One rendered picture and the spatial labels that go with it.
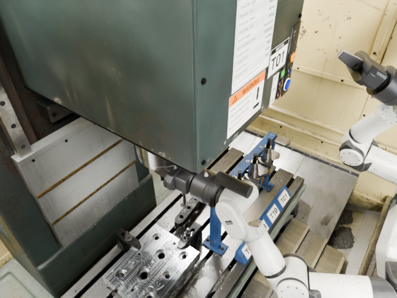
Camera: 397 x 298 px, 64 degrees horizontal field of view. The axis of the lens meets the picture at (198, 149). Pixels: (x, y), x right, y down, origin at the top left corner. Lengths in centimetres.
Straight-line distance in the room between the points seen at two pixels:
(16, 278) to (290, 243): 136
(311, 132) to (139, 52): 141
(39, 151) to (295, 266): 87
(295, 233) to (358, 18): 102
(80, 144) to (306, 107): 116
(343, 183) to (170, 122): 142
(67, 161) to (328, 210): 131
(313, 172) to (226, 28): 145
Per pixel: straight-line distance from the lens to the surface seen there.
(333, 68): 167
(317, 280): 93
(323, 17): 162
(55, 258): 156
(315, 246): 173
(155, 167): 85
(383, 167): 123
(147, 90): 62
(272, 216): 150
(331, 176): 192
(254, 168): 120
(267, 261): 88
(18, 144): 115
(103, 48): 67
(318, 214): 184
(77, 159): 129
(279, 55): 83
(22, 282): 188
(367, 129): 113
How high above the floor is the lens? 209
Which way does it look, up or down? 40 degrees down
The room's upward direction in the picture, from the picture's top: 1 degrees counter-clockwise
